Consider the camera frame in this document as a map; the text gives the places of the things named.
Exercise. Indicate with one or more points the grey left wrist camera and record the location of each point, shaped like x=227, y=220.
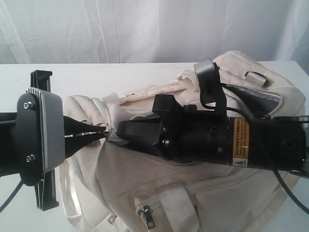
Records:
x=28, y=138

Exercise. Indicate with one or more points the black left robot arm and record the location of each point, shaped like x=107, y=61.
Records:
x=9, y=160

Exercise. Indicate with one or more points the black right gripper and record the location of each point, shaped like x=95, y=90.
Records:
x=193, y=135

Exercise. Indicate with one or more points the cream canvas duffel bag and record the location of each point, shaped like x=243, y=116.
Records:
x=108, y=187

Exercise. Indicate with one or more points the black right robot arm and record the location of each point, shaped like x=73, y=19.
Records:
x=262, y=143

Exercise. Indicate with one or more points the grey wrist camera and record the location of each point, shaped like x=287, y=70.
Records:
x=28, y=138
x=212, y=96

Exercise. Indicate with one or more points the metal ring with dark clasp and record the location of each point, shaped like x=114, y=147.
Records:
x=102, y=128

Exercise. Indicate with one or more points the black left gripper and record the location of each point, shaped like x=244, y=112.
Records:
x=77, y=135

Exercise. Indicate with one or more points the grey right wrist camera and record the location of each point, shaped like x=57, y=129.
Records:
x=212, y=96

